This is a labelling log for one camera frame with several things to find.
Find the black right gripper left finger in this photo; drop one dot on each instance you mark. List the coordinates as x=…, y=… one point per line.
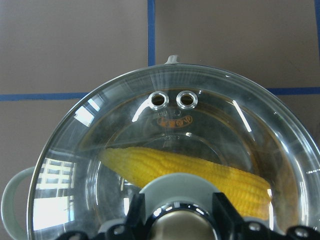
x=130, y=229

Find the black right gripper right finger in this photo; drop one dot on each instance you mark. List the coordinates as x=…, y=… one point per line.
x=229, y=225

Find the yellow corn cob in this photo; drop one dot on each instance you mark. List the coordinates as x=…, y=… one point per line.
x=247, y=192

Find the glass pot lid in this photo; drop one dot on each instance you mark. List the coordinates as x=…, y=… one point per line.
x=160, y=150

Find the white pot with steel rim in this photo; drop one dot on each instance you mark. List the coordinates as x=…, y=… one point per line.
x=15, y=197

